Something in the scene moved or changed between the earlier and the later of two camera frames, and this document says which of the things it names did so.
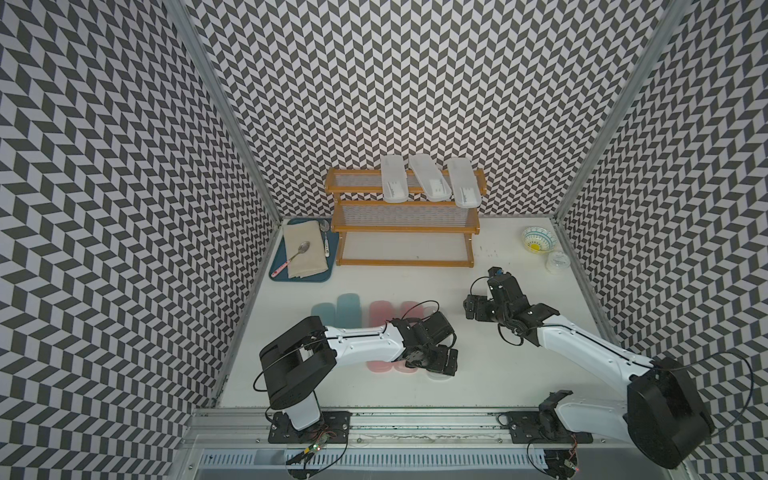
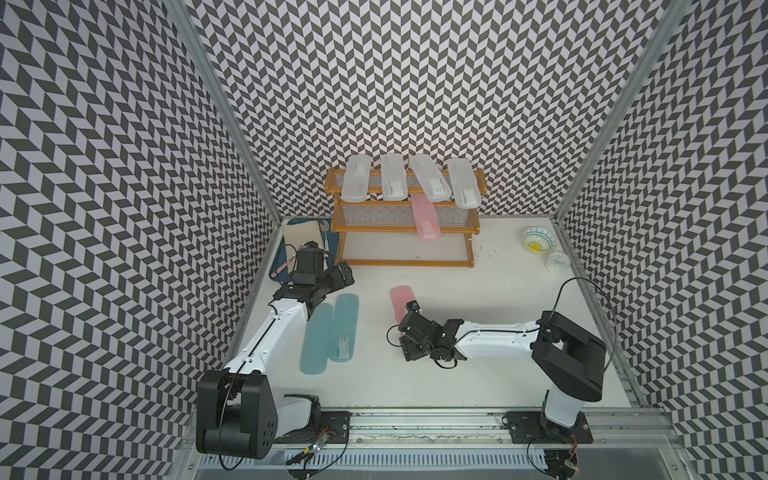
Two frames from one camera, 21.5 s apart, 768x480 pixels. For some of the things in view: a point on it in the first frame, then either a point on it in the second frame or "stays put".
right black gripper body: [487, 310] to [414, 351]
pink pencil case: [380, 313] to [399, 296]
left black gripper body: [435, 359] to [332, 279]
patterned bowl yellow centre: [538, 240] stays put
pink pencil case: [408, 309] to [426, 217]
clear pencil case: [465, 183] stays put
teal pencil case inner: [348, 311] stays put
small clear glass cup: [556, 261] stays put
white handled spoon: [324, 226] stays put
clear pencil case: [428, 177] stays put
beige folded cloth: [312, 261] stays put
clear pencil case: [394, 174] stays put
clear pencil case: [438, 376] to [356, 178]
